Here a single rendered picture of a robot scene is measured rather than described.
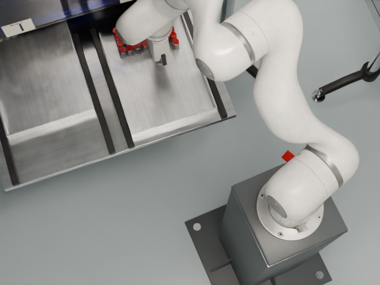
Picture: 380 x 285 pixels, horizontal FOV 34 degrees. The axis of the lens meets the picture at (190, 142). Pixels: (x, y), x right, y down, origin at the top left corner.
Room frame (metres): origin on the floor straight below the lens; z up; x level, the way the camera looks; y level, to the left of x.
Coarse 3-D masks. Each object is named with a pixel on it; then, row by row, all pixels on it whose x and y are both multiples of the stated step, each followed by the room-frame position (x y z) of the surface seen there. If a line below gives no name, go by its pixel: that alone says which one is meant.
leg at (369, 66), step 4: (376, 52) 1.15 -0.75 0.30; (376, 56) 1.14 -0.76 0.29; (372, 60) 1.14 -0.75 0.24; (376, 60) 1.13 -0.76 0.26; (368, 64) 1.15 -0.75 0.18; (372, 64) 1.13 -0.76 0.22; (376, 64) 1.12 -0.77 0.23; (368, 68) 1.14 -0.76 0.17; (372, 68) 1.13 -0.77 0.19; (376, 68) 1.12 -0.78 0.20; (368, 72) 1.13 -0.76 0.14; (372, 72) 1.12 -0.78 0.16
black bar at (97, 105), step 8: (80, 48) 0.85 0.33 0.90; (80, 56) 0.82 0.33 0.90; (88, 72) 0.77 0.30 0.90; (88, 80) 0.74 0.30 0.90; (96, 96) 0.69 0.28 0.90; (96, 104) 0.67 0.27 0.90; (96, 112) 0.64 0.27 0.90; (104, 120) 0.62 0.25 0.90; (104, 128) 0.59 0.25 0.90; (104, 136) 0.57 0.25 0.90; (112, 144) 0.54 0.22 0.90; (112, 152) 0.52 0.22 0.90
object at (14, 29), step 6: (30, 18) 0.86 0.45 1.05; (12, 24) 0.84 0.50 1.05; (18, 24) 0.85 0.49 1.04; (24, 24) 0.85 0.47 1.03; (30, 24) 0.86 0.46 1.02; (6, 30) 0.83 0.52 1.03; (12, 30) 0.84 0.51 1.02; (18, 30) 0.84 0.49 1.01; (24, 30) 0.85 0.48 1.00; (30, 30) 0.85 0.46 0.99; (6, 36) 0.83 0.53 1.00
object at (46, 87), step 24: (0, 48) 0.85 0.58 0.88; (24, 48) 0.85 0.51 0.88; (48, 48) 0.85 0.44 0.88; (72, 48) 0.85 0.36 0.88; (0, 72) 0.77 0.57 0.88; (24, 72) 0.77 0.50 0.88; (48, 72) 0.77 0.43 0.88; (72, 72) 0.77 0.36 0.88; (0, 96) 0.69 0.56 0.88; (24, 96) 0.69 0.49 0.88; (48, 96) 0.70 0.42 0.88; (72, 96) 0.70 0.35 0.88; (24, 120) 0.62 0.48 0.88; (48, 120) 0.62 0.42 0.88
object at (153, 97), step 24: (192, 48) 0.86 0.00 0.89; (120, 72) 0.78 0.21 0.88; (144, 72) 0.78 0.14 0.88; (168, 72) 0.78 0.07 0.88; (192, 72) 0.78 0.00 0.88; (120, 96) 0.70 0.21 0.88; (144, 96) 0.70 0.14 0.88; (168, 96) 0.70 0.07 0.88; (192, 96) 0.70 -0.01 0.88; (144, 120) 0.62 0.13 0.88; (168, 120) 0.63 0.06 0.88
